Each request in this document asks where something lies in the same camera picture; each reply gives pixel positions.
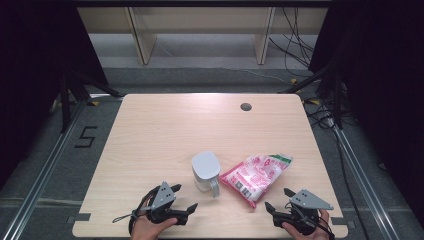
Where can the person's left hand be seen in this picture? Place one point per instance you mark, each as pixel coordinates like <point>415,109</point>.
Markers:
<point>145,230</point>

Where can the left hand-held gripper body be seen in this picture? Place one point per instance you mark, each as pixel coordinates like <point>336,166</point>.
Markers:
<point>163,196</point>

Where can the pink and white plastic bag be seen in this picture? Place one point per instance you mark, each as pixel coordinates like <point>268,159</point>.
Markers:
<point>255,176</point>

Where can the black curtain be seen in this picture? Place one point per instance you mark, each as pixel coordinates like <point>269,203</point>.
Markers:
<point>383,83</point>
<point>30,66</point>

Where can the aluminium floor rail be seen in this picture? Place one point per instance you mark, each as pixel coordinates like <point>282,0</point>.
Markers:
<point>40,180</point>
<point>363,183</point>

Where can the yellow tape piece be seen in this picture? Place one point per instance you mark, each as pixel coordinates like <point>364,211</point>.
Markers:
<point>293,81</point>
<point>95,103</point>
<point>315,102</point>

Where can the light wooden desk frame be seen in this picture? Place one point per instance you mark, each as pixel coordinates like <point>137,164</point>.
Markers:
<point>143,40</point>

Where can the black metal stand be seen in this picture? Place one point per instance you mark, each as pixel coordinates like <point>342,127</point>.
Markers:
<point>65,106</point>
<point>337,100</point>

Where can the person's right hand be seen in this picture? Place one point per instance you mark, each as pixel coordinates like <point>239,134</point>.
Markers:
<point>310,236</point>

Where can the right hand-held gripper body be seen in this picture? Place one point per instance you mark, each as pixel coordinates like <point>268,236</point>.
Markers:
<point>308,201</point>

